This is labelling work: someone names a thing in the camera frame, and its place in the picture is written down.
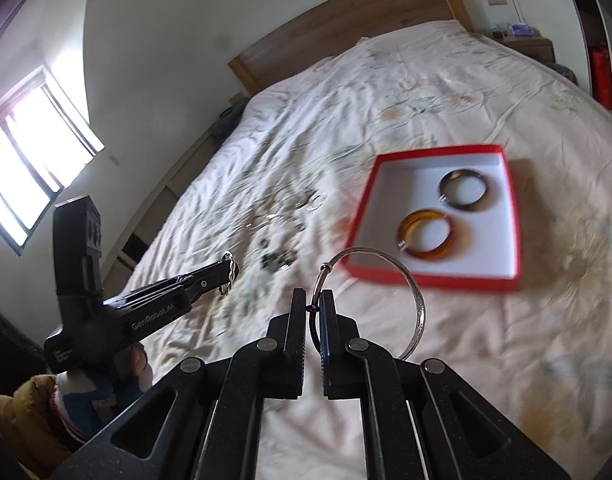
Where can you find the plain silver bangle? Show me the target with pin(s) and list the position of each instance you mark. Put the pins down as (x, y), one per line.
(420, 305)

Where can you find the person's left forearm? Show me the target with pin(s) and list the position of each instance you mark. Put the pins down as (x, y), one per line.
(46, 410)

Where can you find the person's left hand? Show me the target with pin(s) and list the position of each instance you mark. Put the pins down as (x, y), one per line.
(138, 367)

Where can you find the dark bangle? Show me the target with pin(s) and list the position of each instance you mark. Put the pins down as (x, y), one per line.
(442, 190)

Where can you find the floral blanket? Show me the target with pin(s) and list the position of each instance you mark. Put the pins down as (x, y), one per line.
(485, 410)

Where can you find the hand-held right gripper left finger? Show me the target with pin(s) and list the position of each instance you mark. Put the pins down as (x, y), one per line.
(298, 340)

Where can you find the wooden bed side frame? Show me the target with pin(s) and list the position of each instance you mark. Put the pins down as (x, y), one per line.
(151, 220)

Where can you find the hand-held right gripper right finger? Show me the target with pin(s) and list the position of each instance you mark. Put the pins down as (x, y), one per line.
(329, 340)

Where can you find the silver wristwatch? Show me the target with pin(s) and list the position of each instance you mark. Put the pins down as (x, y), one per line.
(276, 260)

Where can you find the red thing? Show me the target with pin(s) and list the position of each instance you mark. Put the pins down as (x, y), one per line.
(601, 80)

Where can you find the dark cloth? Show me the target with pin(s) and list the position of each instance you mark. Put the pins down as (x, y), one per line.
(228, 120)

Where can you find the red jewelry box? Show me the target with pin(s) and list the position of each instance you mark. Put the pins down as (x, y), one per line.
(385, 200)

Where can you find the wooden headboard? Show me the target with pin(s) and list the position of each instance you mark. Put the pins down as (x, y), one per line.
(336, 25)

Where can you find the purple thing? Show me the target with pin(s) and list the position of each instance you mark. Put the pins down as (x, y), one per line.
(521, 30)

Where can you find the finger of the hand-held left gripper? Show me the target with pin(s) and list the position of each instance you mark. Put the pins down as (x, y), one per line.
(203, 270)
(211, 285)

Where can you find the window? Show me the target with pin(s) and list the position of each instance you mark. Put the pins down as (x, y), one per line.
(31, 160)

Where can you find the wooden nightstand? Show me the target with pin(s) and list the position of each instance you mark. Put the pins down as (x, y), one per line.
(530, 47)

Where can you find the amber bangle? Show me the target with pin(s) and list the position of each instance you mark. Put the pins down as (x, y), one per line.
(402, 234)

